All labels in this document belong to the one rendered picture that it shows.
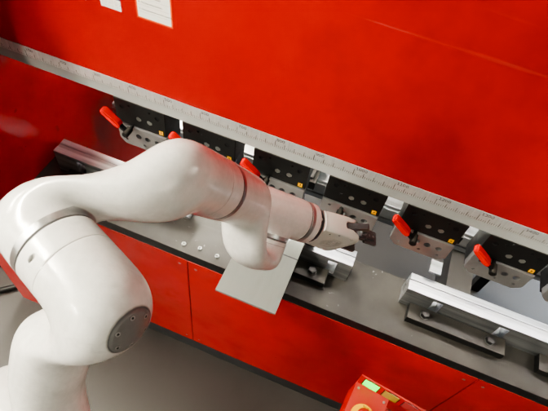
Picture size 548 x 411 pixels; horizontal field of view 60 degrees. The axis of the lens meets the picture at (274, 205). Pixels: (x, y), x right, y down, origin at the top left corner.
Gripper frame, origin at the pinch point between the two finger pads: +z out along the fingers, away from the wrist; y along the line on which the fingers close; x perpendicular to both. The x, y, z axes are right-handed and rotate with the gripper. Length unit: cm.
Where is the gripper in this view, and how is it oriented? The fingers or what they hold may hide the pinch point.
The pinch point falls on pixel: (359, 240)
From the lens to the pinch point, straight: 109.1
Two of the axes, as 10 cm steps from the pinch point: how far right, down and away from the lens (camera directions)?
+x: 0.3, -9.2, 3.8
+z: 7.6, 2.7, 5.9
